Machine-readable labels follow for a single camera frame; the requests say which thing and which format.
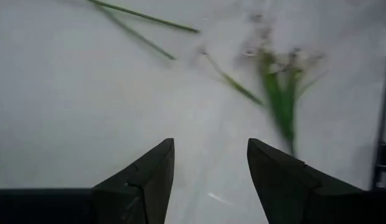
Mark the thin green stems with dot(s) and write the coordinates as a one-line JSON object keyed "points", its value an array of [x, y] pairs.
{"points": [[140, 35]]}

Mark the white flower bunch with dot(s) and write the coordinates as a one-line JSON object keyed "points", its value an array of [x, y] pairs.
{"points": [[281, 102]]}

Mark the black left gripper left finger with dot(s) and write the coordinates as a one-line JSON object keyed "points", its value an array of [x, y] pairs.
{"points": [[143, 193]]}

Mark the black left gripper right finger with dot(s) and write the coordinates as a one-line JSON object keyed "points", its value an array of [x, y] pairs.
{"points": [[289, 193]]}

